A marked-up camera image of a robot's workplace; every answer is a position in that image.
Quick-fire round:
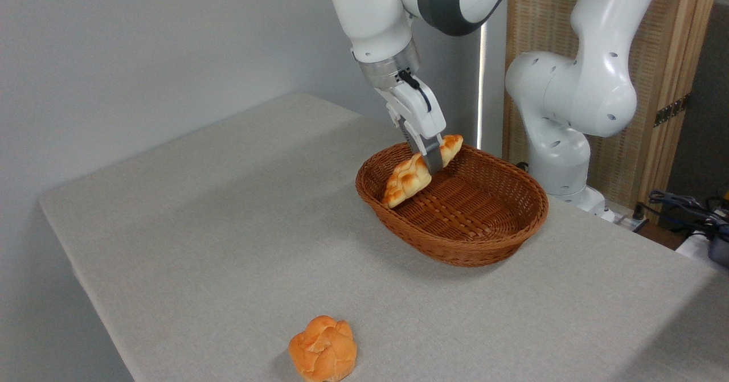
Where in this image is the round knotted bread roll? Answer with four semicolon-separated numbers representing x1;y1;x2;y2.
288;315;358;382

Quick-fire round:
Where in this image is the dark metal screen hinge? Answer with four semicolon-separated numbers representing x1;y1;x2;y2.
653;93;691;128

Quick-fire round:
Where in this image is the grey tablecloth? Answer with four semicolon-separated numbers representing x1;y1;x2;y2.
38;93;729;382

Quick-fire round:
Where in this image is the brown oval wicker basket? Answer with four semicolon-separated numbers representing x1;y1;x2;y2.
355;139;550;268

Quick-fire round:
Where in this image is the white vertical wall strip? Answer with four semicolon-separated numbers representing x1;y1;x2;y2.
476;22;491;150

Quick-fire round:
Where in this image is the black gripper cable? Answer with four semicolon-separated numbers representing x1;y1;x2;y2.
397;70;432;113

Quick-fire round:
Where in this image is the white power strip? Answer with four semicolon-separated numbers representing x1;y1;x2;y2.
611;210;650;233

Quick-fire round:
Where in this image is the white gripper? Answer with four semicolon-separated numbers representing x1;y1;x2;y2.
374;74;447;176

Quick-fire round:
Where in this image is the long braided bread loaf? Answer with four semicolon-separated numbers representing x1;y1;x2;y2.
380;134;464;210

